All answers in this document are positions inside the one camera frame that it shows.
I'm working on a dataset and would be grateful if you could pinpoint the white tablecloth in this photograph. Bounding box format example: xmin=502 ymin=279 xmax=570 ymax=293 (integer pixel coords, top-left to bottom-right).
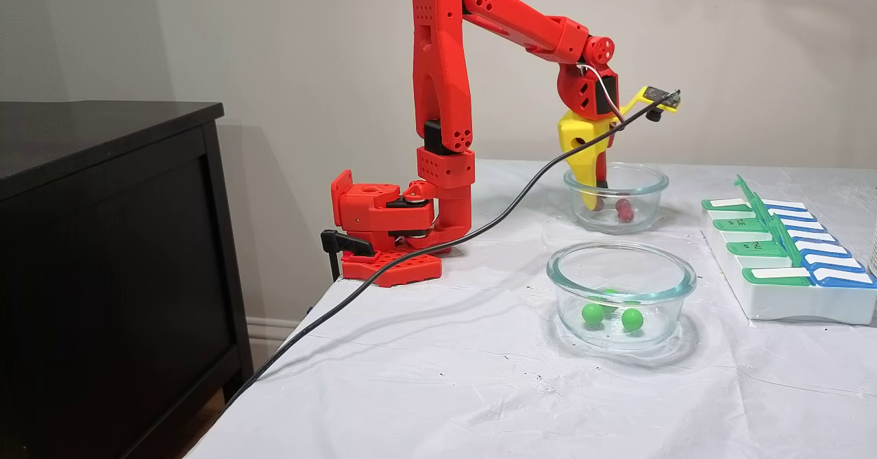
xmin=185 ymin=160 xmax=877 ymax=459

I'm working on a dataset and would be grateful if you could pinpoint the white red servo wire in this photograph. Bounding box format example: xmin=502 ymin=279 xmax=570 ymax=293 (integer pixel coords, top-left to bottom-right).
xmin=574 ymin=64 xmax=626 ymax=124

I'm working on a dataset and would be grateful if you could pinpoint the weekly pill organizer box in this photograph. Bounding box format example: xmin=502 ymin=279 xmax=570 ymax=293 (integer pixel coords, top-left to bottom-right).
xmin=701 ymin=175 xmax=877 ymax=326

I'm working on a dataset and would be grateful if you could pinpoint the glass bowl of red balls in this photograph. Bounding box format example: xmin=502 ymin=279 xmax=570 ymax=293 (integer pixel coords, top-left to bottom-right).
xmin=563 ymin=162 xmax=670 ymax=235

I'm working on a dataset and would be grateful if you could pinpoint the black wooden cabinet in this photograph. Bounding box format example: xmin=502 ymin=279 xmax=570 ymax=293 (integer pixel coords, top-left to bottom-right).
xmin=0 ymin=101 xmax=253 ymax=459

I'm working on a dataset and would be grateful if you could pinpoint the black table clamp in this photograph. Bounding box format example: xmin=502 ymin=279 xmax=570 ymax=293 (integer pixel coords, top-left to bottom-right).
xmin=321 ymin=229 xmax=375 ymax=282

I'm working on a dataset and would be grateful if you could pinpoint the camera board on yellow mount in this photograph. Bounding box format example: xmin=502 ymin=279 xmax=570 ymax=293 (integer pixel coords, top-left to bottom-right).
xmin=619 ymin=86 xmax=682 ymax=123

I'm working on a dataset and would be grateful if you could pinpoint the black camera cable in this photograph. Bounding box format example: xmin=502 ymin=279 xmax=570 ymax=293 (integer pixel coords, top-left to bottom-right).
xmin=223 ymin=89 xmax=682 ymax=408

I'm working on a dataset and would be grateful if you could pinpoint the glass bowl of green balls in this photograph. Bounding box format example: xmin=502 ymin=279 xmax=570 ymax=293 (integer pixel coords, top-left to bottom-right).
xmin=546 ymin=240 xmax=698 ymax=351

